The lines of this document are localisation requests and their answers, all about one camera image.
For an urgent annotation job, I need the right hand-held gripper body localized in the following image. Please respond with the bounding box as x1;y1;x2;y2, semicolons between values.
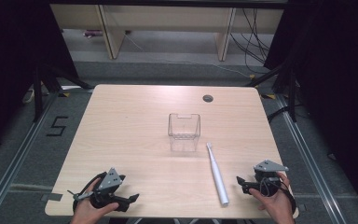
253;159;290;198

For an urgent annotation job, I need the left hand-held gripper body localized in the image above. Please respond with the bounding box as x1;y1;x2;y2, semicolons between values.
67;167;129;213

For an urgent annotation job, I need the person's right hand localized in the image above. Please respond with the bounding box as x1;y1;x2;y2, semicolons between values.
249;172;296;224

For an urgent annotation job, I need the person's left hand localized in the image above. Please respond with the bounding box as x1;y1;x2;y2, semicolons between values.
70;177;120;224

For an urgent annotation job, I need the white electric toothbrush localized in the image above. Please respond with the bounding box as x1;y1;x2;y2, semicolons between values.
205;142;230;207

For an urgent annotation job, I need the clear plastic container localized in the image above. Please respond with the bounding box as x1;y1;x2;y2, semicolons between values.
167;113;201;153

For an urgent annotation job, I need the black metal stand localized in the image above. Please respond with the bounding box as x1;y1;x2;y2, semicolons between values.
245;57;302;124
32;60;95;123

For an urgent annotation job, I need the dark curtain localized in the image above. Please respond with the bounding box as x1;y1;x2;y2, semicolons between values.
0;0;79;158
263;0;358;222

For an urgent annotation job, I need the small purple object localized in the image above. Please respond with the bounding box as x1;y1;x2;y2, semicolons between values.
83;29;104;39

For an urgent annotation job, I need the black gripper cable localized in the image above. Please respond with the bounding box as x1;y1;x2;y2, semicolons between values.
72;172;108;213
278;181;297;216

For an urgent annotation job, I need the metal floor rail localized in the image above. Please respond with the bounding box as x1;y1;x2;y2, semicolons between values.
0;91;60;224
274;92;349;224

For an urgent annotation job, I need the bundle of black cables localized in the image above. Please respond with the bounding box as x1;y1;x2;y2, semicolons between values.
229;7;273;75

